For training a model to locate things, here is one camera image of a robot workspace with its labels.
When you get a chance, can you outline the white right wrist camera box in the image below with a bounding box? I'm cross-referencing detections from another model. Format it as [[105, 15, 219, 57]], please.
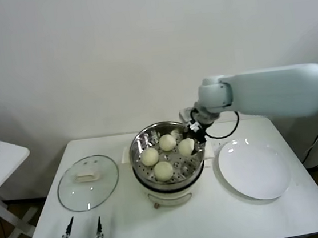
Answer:
[[178, 107, 195, 126]]

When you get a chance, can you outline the white folding side table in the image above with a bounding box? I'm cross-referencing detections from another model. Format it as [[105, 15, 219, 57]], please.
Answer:
[[0, 129, 41, 238]]

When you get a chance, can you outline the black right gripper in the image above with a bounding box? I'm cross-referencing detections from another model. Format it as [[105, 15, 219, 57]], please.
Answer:
[[181, 119, 210, 157]]

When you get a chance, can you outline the stainless steel steamer basket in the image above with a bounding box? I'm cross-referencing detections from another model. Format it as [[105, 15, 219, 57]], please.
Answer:
[[126, 116, 210, 190]]

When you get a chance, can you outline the white round plate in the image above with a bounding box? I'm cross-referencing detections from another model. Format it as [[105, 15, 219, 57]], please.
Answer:
[[215, 132, 295, 205]]

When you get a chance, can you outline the glass lid with cream handle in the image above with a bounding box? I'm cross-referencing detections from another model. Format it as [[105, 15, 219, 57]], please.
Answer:
[[53, 152, 124, 215]]

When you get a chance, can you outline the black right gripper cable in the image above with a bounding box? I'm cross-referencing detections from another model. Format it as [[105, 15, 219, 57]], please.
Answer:
[[203, 111, 241, 140]]

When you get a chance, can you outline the white steamed baozi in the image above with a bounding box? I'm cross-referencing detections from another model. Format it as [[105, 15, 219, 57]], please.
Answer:
[[152, 160, 175, 183], [177, 138, 196, 158], [139, 147, 161, 168], [158, 133, 178, 154]]

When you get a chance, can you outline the white electric cooker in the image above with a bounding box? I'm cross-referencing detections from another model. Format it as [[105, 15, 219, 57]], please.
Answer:
[[120, 137, 220, 214]]

